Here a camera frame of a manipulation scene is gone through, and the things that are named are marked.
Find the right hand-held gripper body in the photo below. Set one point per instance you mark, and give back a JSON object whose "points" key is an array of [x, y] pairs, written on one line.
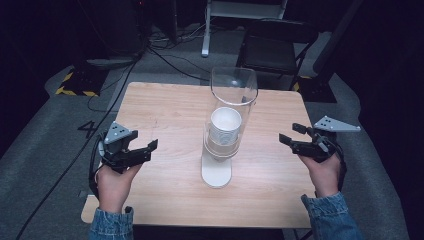
{"points": [[316, 146]]}

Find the white desk frame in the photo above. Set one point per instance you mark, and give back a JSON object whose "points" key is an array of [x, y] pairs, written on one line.
{"points": [[213, 13]]}

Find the stack of white paper cups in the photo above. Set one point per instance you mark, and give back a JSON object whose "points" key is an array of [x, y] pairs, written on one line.
{"points": [[225, 125]]}

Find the person's right hand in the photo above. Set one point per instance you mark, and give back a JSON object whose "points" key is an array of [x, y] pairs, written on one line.
{"points": [[321, 175]]}

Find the dark equipment cabinet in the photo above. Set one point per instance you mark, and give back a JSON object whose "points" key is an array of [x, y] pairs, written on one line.
{"points": [[116, 30]]}

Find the black chair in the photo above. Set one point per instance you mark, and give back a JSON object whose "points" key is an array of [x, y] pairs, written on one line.
{"points": [[270, 50]]}

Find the clear cup dispenser white base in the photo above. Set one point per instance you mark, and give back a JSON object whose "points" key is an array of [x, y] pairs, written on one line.
{"points": [[230, 100]]}

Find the black stand with base plate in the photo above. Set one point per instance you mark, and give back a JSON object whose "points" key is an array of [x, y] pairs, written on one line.
{"points": [[320, 88]]}

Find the person's left hand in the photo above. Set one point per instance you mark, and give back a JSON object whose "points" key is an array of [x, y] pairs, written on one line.
{"points": [[115, 188]]}

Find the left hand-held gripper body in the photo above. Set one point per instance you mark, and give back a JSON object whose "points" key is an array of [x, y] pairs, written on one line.
{"points": [[116, 156]]}

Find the black yellow striped base plate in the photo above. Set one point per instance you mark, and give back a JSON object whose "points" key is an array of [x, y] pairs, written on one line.
{"points": [[81, 83]]}

